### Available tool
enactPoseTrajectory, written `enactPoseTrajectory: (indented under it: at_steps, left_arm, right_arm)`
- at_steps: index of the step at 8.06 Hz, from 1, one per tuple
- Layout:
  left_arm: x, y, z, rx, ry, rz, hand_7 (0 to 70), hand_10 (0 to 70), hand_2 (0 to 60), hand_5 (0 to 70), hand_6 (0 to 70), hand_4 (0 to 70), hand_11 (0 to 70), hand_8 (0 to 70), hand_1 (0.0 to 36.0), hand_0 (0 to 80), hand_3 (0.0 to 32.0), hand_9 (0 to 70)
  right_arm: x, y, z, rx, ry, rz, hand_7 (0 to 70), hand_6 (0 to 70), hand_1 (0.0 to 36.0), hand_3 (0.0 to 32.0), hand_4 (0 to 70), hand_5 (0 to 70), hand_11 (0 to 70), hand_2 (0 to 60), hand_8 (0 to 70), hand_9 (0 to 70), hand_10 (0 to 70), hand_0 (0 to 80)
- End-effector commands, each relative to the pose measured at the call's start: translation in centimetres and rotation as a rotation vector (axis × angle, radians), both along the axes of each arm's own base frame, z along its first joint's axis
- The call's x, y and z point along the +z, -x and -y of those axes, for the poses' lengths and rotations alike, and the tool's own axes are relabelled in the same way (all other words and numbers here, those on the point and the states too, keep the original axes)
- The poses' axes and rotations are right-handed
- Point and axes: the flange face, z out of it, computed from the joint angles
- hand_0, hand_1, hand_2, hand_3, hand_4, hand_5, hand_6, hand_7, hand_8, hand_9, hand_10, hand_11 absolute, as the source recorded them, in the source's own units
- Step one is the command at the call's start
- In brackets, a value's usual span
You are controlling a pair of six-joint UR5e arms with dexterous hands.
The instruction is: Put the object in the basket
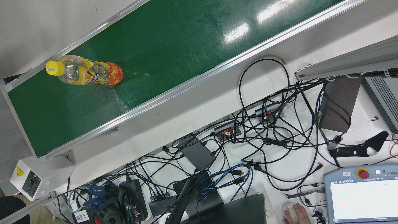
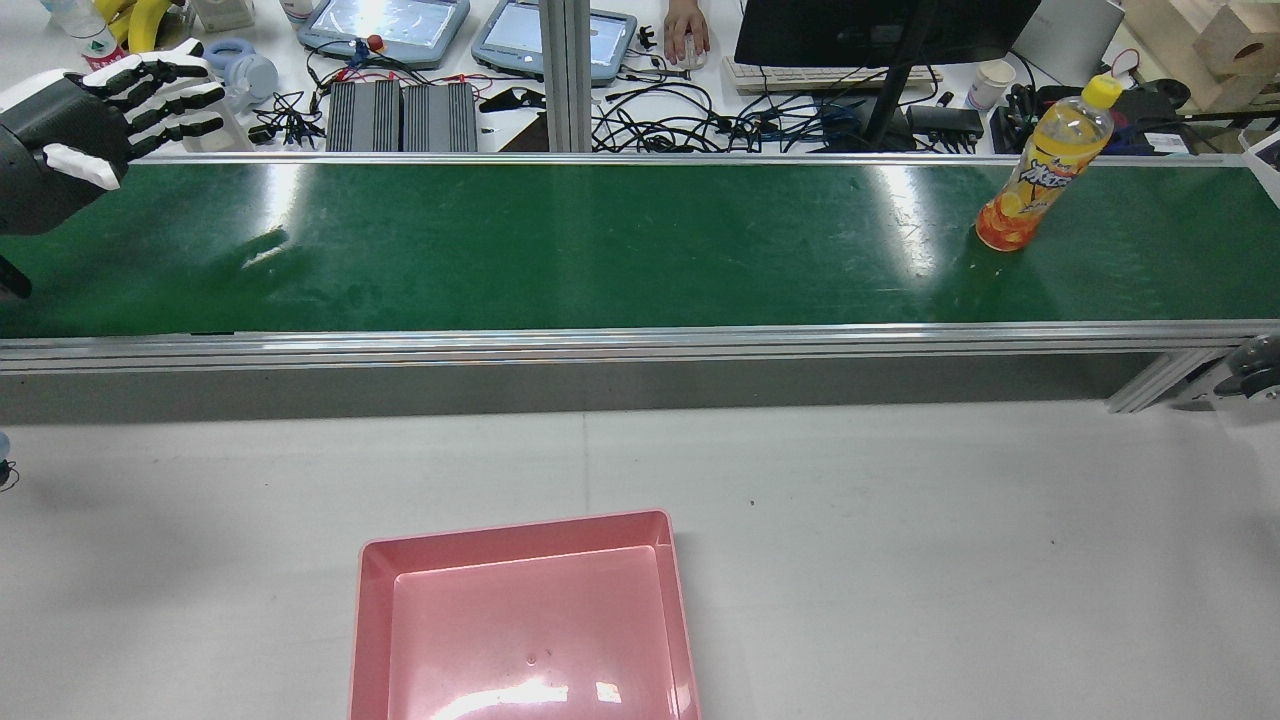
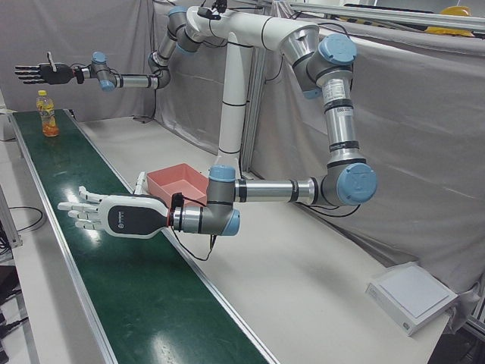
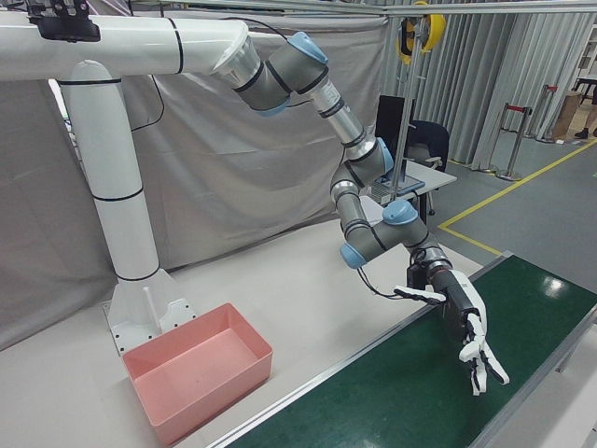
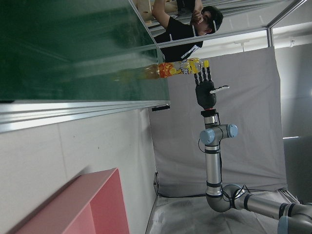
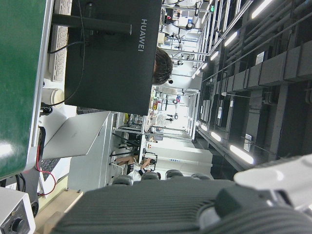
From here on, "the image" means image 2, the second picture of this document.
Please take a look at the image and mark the person's bare hand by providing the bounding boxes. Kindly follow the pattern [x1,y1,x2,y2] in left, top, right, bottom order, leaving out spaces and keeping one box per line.
[663,0,712,63]

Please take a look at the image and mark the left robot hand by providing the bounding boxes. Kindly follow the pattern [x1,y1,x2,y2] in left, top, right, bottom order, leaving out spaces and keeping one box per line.
[0,38,229,236]

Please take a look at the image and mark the pink plastic basket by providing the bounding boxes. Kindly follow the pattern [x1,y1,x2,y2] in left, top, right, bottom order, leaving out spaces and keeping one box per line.
[348,508,703,720]

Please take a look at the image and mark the clear bottle with red label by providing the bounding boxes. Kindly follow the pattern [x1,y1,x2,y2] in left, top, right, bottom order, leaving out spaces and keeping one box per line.
[42,0,126,71]

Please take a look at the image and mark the white keyboard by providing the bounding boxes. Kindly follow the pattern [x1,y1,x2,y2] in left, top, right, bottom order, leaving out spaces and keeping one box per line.
[722,57,944,97]

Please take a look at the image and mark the grey teach pendant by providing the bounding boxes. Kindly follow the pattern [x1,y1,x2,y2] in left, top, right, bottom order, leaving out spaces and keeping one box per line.
[297,0,472,71]
[470,0,639,88]

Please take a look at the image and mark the black monitor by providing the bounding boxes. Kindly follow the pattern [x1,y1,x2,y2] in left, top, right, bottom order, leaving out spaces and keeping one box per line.
[733,0,1043,70]

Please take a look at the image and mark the light blue headphones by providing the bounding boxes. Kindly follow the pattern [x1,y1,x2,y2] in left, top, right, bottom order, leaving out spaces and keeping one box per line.
[203,37,280,103]

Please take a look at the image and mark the small white box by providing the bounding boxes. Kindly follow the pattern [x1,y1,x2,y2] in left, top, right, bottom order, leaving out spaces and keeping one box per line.
[190,0,257,33]

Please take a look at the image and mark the black monitor stand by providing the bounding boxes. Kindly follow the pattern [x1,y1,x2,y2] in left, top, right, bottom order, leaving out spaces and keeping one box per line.
[862,0,943,153]

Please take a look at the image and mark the green belt conveyor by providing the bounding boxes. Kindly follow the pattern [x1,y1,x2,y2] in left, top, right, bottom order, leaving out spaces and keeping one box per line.
[0,150,1280,414]

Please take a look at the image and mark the dark grey finned box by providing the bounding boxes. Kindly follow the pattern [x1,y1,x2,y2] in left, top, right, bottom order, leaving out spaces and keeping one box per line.
[326,82,404,154]
[402,82,480,154]

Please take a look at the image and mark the black multiport hub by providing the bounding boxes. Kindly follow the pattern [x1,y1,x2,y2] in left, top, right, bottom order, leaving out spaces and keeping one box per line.
[905,104,987,153]

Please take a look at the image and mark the white paper cup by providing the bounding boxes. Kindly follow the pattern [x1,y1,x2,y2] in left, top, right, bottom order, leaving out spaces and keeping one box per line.
[965,59,1018,112]

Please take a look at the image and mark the yellow orange drink bottle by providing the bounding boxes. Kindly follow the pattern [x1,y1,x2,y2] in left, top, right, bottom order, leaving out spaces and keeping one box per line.
[975,73,1124,253]

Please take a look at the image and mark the silver laptop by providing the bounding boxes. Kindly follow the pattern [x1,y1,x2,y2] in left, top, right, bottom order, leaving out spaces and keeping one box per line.
[1008,0,1128,88]

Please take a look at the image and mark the plain wooden board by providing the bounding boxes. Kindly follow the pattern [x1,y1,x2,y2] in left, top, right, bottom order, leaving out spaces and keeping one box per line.
[1122,0,1216,113]

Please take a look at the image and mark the wooden block with round hole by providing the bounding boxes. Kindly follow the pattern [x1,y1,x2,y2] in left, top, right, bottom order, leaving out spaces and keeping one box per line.
[1192,3,1280,81]

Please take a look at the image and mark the aluminium profile post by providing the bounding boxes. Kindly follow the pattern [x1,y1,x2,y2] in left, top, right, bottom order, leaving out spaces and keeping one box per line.
[538,0,594,154]

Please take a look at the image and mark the black cable bundle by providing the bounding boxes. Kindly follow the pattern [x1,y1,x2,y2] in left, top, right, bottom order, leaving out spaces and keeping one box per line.
[253,90,328,149]

